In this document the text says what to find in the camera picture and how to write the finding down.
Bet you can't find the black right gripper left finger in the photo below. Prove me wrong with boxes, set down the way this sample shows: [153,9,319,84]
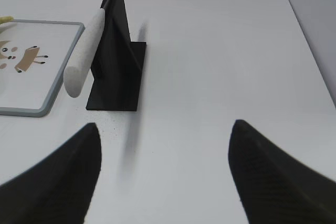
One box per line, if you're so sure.
[1,123,102,223]

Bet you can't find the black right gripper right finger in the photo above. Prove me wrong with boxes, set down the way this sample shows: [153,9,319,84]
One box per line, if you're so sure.
[228,120,335,223]

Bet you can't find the cleaver knife with white handle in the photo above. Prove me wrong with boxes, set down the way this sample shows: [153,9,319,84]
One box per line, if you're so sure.
[64,0,114,98]

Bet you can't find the yellow plastic banana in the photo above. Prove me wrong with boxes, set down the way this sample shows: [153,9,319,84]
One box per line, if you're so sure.
[0,16,13,24]

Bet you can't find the black knife stand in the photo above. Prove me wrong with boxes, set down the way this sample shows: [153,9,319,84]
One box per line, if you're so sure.
[86,0,146,111]

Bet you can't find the grey-rimmed white cutting board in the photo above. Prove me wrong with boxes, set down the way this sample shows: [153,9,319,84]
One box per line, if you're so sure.
[1,19,85,118]

